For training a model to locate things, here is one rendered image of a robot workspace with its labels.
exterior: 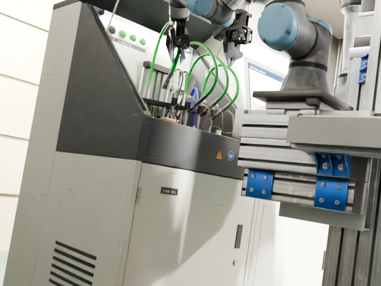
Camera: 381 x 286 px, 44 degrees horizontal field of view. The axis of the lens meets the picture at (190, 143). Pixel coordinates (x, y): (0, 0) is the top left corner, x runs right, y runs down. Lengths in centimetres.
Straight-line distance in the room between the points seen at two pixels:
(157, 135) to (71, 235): 54
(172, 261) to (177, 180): 30
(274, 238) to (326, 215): 83
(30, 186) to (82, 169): 43
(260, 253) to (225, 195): 37
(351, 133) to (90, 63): 119
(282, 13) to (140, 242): 89
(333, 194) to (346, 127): 24
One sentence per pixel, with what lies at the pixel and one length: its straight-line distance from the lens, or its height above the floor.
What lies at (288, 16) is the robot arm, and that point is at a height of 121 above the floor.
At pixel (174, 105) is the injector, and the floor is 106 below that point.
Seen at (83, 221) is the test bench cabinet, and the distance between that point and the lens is 186.
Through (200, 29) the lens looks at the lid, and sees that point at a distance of 249.
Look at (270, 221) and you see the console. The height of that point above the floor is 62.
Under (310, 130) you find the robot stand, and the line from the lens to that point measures 122.
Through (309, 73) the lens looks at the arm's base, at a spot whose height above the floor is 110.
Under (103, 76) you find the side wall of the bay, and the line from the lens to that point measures 191.
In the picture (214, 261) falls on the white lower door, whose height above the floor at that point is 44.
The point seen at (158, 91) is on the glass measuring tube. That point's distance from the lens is 234.
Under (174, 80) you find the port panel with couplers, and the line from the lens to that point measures 246.
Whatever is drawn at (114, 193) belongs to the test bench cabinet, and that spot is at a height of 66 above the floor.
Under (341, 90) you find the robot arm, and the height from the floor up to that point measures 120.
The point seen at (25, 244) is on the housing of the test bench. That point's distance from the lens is 225.
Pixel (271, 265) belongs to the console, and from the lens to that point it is 227.
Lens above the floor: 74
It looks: 5 degrees up
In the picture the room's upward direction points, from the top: 9 degrees clockwise
